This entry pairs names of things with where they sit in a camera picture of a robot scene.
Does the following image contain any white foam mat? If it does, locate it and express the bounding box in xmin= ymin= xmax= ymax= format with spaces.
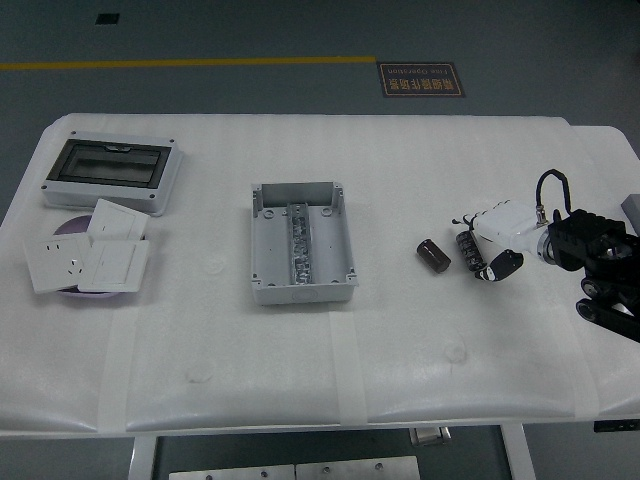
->
xmin=0 ymin=112 xmax=617 ymax=435

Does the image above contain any white switch panel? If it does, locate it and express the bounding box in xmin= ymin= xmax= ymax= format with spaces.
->
xmin=77 ymin=239 xmax=151 ymax=294
xmin=87 ymin=198 xmax=151 ymax=241

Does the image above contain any white socket panel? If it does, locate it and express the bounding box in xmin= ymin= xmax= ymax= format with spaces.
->
xmin=22 ymin=233 xmax=94 ymax=294

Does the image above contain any open grey junction box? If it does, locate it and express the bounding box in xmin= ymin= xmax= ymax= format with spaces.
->
xmin=248 ymin=181 xmax=362 ymax=307

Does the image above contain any white table leg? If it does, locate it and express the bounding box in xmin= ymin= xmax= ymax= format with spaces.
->
xmin=499 ymin=423 xmax=539 ymax=480

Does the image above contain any purple plate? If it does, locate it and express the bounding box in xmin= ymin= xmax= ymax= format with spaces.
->
xmin=52 ymin=213 xmax=149 ymax=301

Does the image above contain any grey metal plate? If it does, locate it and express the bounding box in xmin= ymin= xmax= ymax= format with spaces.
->
xmin=168 ymin=463 xmax=296 ymax=480
xmin=295 ymin=455 xmax=421 ymax=480

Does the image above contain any long black printed battery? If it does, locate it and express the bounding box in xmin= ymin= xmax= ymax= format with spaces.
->
xmin=454 ymin=227 xmax=485 ymax=274

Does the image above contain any grey block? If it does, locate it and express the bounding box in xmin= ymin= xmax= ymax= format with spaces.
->
xmin=619 ymin=193 xmax=640 ymax=235

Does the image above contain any white tape strip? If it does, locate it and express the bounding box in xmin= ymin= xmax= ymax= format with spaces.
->
xmin=567 ymin=319 xmax=602 ymax=420
xmin=328 ymin=312 xmax=369 ymax=426

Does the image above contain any grey box with dark window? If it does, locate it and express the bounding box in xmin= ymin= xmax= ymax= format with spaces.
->
xmin=40 ymin=129 xmax=185 ymax=218

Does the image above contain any metal mounting rail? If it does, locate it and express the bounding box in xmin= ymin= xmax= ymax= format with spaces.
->
xmin=285 ymin=201 xmax=315 ymax=286

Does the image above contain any short brown cylindrical battery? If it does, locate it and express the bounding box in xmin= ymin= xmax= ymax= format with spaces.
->
xmin=415 ymin=238 xmax=453 ymax=275

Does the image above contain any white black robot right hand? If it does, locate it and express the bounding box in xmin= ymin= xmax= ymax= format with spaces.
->
xmin=451 ymin=198 xmax=544 ymax=285

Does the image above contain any metal bracket under table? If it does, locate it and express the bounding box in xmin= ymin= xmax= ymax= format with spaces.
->
xmin=409 ymin=425 xmax=454 ymax=447

